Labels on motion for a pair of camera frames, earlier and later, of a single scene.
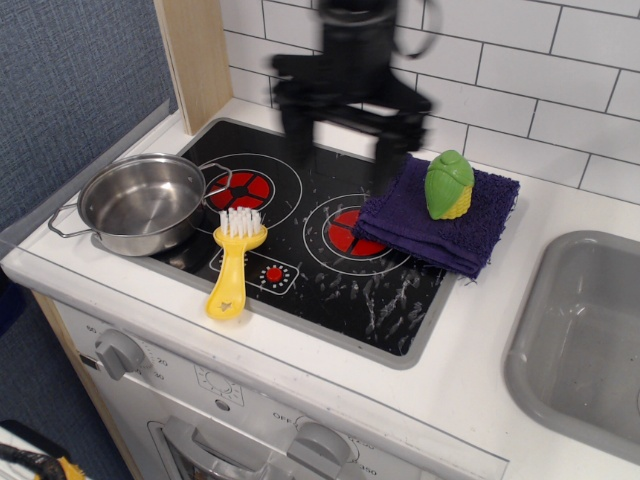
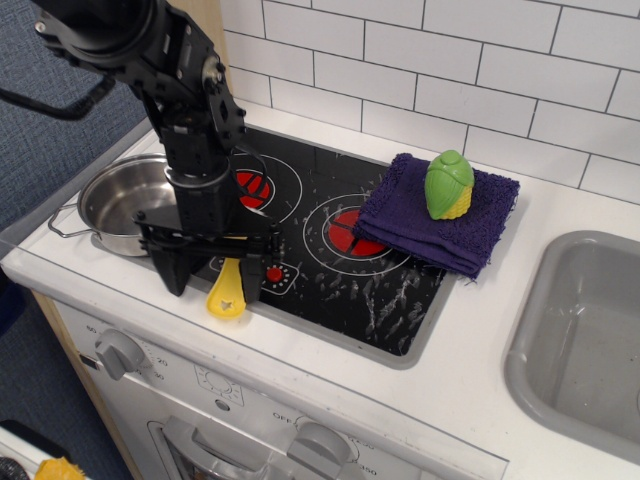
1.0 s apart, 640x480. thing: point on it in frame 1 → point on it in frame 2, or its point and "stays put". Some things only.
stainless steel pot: [142, 204] stays put
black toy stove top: [307, 267] stays put
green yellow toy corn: [449, 182] stays put
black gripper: [356, 70] → [203, 222]
